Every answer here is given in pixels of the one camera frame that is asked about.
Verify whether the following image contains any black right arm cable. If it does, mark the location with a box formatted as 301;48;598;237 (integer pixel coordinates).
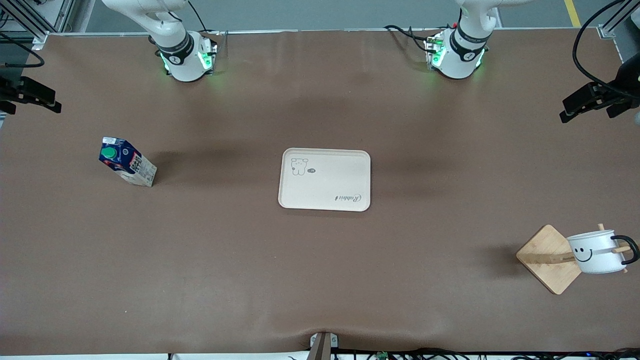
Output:
0;32;46;69

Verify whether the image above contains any aluminium frame profile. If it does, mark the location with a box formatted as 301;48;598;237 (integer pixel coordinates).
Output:
597;0;640;41
0;0;76;51

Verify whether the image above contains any brown table cover sheet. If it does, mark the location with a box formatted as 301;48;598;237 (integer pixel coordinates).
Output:
0;29;640;357

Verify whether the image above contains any black base power cable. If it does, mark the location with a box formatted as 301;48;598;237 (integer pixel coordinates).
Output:
384;24;436;56
187;0;221;36

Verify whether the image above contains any white smiley face mug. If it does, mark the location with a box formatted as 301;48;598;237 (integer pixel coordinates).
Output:
566;229;640;275

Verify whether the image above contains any metal table clamp bracket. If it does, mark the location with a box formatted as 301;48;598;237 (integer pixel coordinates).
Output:
309;331;339;360

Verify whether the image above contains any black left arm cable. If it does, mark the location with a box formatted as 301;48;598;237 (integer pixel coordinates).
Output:
572;0;640;99

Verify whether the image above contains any wooden mug stand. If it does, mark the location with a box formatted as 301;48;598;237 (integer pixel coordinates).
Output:
515;223;633;296

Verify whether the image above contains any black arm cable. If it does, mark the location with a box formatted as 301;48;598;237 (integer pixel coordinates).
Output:
0;32;46;69
572;0;640;99

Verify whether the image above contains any blue white milk carton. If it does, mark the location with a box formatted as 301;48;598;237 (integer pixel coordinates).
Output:
98;136;158;188

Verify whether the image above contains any beige rabbit print tray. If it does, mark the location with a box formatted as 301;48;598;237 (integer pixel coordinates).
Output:
278;147;372;213

